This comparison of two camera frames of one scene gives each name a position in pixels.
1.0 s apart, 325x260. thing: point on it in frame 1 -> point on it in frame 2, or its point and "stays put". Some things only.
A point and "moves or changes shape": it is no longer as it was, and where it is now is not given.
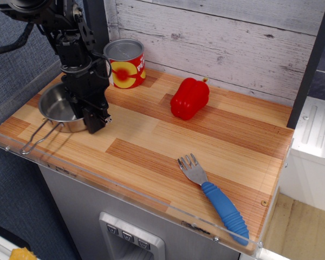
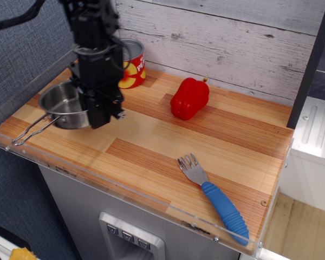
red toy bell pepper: [191, 95] stays put
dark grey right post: [313, 65] stays put
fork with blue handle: [228, 212] stays put
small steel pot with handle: [55, 105] moves or changes shape
